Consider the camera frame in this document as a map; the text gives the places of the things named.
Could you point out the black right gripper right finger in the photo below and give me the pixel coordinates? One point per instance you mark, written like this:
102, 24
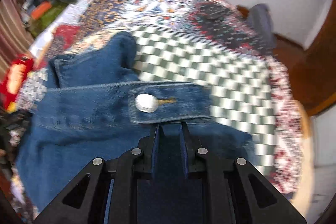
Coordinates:
233, 190

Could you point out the patchwork patterned bedsheet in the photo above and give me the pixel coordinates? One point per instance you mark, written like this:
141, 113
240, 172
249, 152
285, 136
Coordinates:
204, 42

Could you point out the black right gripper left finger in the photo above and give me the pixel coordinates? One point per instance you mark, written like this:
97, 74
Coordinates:
105, 191

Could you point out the brown wooden door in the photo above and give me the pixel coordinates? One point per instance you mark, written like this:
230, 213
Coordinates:
311, 71

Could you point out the blue denim jacket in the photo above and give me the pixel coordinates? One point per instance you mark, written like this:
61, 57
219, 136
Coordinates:
95, 106

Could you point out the red yellow fleece blanket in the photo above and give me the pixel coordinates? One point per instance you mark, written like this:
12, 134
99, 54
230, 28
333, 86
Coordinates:
14, 79

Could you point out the striped maroon curtain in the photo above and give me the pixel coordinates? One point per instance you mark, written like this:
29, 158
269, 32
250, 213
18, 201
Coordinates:
15, 39

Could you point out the pile of clothes and boxes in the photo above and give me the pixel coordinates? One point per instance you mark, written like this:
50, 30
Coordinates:
37, 15

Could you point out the dark blue pillow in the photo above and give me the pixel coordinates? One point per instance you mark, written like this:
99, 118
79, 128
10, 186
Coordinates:
260, 19

